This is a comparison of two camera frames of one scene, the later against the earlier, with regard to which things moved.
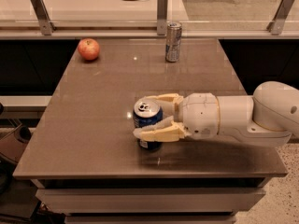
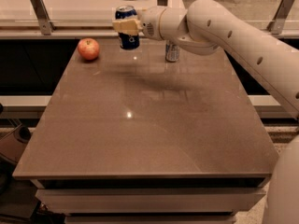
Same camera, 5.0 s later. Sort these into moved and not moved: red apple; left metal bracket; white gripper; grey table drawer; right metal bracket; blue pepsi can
Moved: white gripper; blue pepsi can
Not moved: red apple; right metal bracket; left metal bracket; grey table drawer
